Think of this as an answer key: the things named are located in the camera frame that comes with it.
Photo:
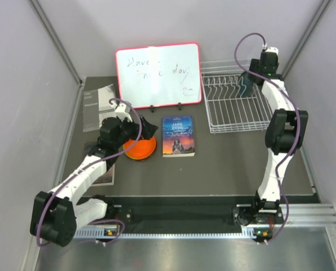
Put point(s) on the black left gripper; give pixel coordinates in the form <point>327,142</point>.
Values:
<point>148,130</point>

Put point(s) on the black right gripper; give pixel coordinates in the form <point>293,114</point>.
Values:
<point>253,65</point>

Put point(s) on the orange plate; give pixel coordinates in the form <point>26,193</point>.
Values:
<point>141,149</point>

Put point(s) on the dark teal plate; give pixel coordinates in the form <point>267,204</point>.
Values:
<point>245,85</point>

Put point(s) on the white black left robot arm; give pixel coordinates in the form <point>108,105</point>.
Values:
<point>57,215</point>

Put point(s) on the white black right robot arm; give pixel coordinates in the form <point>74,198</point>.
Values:
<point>284,135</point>

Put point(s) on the Jane Eyre paperback book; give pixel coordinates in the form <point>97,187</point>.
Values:
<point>178,136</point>

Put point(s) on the black whiteboard stand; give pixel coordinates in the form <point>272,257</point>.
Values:
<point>178,105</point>

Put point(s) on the pink framed whiteboard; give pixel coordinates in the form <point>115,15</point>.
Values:
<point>159,76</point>

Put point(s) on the grey white booklet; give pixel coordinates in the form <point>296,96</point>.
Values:
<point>96,107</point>

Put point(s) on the dark paperback book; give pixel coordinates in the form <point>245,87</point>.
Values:
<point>107,179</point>

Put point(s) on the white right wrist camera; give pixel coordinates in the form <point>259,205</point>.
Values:
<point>268,49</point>

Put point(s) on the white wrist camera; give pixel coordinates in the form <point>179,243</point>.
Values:
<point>268,49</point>
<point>122,111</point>

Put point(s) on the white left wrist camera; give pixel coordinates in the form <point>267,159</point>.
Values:
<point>122,111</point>

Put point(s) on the white wire dish rack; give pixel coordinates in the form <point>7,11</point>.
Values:
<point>226,111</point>

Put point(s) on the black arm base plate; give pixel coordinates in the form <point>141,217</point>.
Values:
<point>174,214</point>

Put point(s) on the grey slotted cable duct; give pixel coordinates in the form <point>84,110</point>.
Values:
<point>92,232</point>

